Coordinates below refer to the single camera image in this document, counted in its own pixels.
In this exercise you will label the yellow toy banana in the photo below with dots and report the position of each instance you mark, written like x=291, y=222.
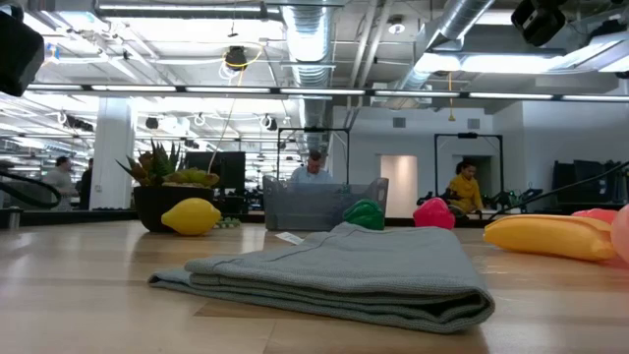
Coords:
x=550, y=238

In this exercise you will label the red toy pepper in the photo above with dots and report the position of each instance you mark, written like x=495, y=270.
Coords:
x=433, y=215

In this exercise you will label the pink toy peach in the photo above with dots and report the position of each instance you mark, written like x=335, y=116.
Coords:
x=623, y=231

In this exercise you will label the dark green toy pepper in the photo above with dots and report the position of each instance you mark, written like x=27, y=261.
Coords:
x=364, y=215

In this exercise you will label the yellow toy lemon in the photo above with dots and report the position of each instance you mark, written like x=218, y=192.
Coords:
x=191, y=217

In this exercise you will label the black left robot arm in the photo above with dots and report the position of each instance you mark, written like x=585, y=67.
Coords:
x=19, y=49

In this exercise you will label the clear grey tupperware container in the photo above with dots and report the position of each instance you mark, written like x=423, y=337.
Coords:
x=304, y=206

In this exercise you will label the black background cabinets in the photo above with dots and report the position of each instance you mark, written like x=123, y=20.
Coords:
x=589, y=184

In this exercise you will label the person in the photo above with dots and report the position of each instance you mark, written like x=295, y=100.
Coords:
x=61, y=182
x=312, y=174
x=466, y=194
x=86, y=187

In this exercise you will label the black overhead light bar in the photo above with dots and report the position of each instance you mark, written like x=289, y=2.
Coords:
x=319, y=91

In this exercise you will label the folded grey cloth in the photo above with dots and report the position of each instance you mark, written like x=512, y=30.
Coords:
x=344, y=275

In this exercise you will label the black background monitor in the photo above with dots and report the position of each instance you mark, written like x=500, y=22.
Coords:
x=226, y=169

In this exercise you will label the potted succulent plant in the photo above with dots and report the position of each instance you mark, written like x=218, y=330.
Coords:
x=172, y=209

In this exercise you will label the white building pillar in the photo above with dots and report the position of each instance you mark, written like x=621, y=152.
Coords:
x=113, y=157

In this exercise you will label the small silver cylinder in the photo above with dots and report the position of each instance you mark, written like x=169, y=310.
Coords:
x=15, y=218

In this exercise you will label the black background rig frame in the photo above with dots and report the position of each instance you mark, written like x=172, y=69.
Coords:
x=314, y=129
x=467, y=135

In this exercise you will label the black hanging camera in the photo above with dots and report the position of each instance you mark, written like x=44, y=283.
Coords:
x=236, y=56

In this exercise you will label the black aluminium table frame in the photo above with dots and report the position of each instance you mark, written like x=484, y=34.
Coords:
x=74, y=216

